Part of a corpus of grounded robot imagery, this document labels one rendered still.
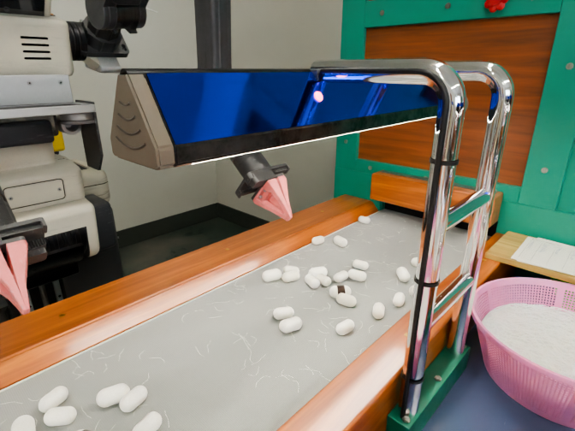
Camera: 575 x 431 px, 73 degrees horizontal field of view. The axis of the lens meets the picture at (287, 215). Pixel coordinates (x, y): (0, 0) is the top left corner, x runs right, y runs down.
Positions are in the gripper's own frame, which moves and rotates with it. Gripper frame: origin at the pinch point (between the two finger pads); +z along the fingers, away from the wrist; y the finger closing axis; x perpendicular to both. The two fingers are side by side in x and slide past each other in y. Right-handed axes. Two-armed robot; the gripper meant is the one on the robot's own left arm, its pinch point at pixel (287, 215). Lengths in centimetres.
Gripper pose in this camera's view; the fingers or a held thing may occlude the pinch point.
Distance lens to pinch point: 71.6
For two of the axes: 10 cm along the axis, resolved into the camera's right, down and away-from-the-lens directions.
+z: 5.6, 7.9, -2.6
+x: -4.7, 5.5, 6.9
